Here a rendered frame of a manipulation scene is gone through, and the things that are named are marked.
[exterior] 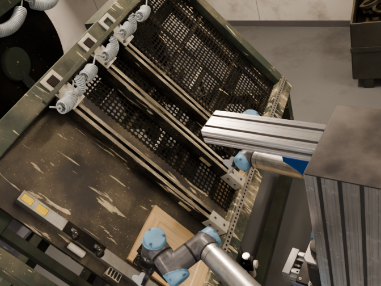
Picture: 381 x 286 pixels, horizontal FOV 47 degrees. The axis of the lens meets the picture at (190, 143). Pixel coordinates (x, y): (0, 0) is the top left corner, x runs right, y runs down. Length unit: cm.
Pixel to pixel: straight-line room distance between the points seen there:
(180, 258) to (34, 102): 98
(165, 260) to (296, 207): 225
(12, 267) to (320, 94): 355
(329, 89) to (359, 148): 365
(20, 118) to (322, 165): 132
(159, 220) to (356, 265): 118
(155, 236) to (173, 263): 10
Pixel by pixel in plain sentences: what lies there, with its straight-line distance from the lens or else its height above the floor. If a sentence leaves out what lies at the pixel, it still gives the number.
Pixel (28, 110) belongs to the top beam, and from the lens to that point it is 198.
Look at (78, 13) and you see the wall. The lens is 517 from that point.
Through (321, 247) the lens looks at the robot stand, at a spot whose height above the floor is 176.
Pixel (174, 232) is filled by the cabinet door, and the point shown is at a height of 110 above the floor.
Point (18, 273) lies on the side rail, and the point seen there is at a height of 155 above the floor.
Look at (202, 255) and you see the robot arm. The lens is 142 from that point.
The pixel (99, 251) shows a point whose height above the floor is 145.
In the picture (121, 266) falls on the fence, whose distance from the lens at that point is 198.
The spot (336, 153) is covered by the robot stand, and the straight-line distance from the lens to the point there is 102.
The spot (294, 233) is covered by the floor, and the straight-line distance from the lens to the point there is 342.
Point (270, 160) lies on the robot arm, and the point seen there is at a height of 160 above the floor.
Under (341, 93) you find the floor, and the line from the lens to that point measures 460.
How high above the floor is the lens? 274
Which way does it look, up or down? 38 degrees down
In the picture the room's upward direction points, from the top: 20 degrees counter-clockwise
